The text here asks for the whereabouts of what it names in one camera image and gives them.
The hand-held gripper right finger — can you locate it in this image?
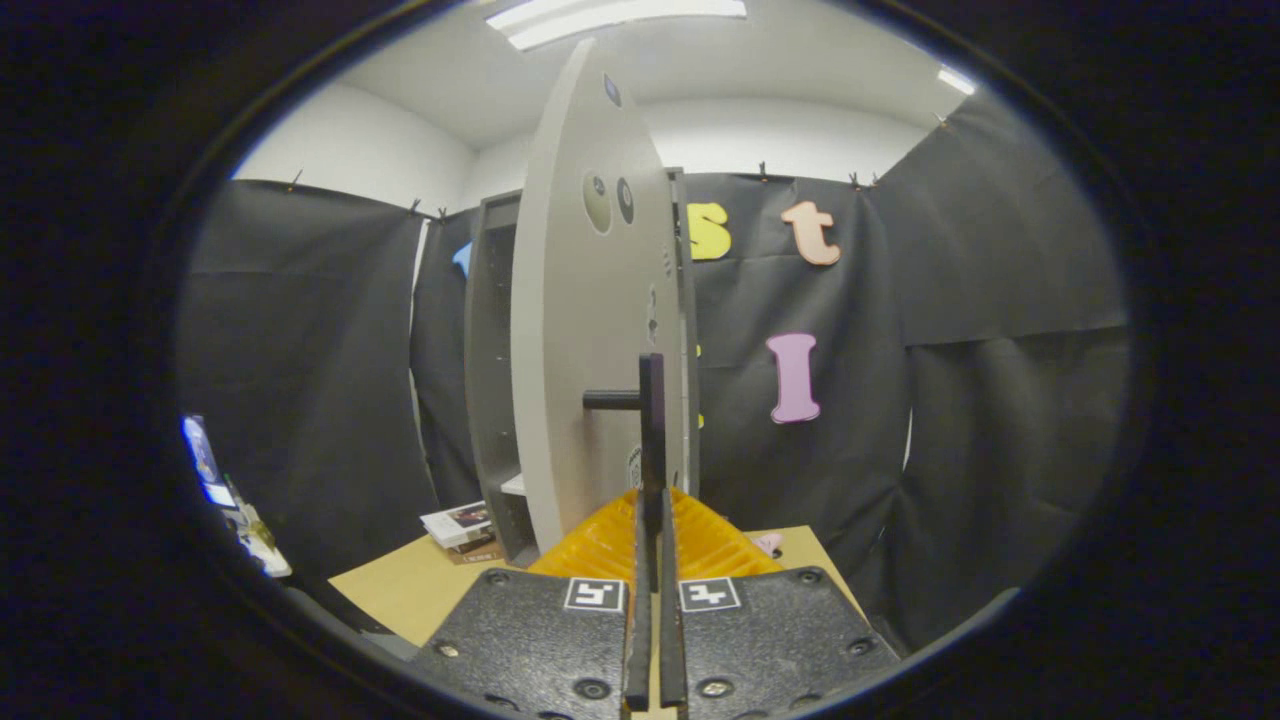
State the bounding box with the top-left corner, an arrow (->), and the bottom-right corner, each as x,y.
660,487 -> 901,716

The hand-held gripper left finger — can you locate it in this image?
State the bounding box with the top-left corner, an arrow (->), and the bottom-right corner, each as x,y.
410,487 -> 651,716

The black cabinet door handle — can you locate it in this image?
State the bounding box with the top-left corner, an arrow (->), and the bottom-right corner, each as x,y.
583,352 -> 667,501

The light grey shoe cabinet door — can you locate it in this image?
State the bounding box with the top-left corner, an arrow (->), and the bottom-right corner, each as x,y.
510,38 -> 691,556

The grey shoe cabinet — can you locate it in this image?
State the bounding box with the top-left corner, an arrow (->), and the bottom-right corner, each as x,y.
465,168 -> 701,568

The white book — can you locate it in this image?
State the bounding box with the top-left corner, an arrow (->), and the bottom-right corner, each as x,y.
420,502 -> 493,549

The black backdrop cloth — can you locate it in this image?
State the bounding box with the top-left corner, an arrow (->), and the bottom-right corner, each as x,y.
180,90 -> 1131,651

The blue white board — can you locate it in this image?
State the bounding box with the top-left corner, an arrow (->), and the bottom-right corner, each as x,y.
182,415 -> 238,508

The large ceiling light panel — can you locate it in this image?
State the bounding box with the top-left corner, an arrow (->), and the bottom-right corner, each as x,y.
485,0 -> 748,53

